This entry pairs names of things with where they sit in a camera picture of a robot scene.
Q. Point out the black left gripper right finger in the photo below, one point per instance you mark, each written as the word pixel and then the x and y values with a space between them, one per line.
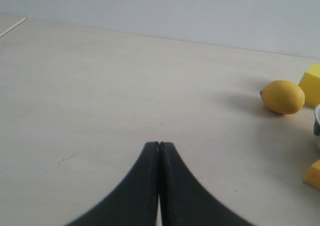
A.
pixel 183 200

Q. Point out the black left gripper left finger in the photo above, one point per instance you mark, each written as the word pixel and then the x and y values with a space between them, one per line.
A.
pixel 134 202

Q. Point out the yellow cheese wedge toy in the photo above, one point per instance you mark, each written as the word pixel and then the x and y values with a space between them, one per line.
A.
pixel 312 176

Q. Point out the yellow lemon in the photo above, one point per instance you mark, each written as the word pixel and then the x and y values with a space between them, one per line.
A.
pixel 283 97

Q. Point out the white ceramic bowl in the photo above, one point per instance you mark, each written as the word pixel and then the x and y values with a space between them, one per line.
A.
pixel 316 126

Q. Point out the yellow cube block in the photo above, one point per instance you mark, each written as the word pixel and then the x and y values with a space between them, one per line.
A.
pixel 310 84

